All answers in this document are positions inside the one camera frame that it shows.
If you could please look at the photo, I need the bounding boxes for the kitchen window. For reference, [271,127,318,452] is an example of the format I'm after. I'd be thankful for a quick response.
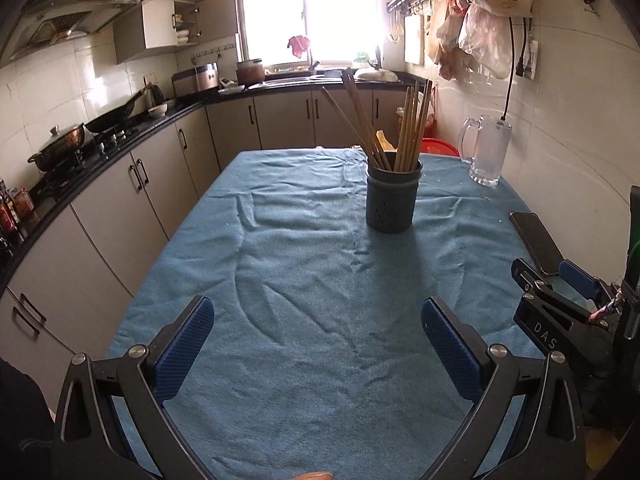
[236,0,384,67]

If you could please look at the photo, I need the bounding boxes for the black smartphone brown case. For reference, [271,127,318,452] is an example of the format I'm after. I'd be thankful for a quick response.
[510,211,564,276]

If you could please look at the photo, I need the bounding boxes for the clear glass mug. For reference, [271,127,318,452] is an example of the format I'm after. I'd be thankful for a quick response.
[459,115,512,188]

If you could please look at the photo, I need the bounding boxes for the blue towel table cloth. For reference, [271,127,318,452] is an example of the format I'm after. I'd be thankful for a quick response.
[108,150,537,479]

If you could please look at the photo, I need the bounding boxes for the dark utensil holder cup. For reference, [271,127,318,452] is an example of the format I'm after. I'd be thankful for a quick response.
[366,162,423,234]

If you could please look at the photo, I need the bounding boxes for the red plastic basin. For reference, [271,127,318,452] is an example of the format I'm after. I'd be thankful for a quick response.
[421,138,460,157]

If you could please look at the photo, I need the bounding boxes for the steel pot with lid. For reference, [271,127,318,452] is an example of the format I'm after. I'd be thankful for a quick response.
[27,124,86,172]

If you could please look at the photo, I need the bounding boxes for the black wok pan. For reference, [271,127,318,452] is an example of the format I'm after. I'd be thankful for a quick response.
[85,88,146,134]

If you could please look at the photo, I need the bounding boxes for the hanging plastic bags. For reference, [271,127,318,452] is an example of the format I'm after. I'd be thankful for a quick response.
[425,0,534,80]

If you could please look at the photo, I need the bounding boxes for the white bowl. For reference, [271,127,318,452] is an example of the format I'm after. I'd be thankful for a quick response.
[148,103,168,118]

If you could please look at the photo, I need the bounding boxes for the dark-tipped wooden chopstick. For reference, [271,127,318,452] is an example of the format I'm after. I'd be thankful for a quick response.
[342,68,392,170]

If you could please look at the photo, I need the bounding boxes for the brown clay pot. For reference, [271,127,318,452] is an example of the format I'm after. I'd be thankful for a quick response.
[236,58,266,87]

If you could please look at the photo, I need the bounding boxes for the pink hanging cloth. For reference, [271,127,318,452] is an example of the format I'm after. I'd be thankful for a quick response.
[288,35,310,58]

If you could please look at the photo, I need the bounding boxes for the range hood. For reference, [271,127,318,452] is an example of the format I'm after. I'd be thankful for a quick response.
[1,0,144,67]

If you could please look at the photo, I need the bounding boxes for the black power cable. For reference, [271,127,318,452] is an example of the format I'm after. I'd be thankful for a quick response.
[499,16,516,122]

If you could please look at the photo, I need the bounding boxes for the white wall power strip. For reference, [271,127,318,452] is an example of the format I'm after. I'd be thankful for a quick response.
[515,39,539,80]

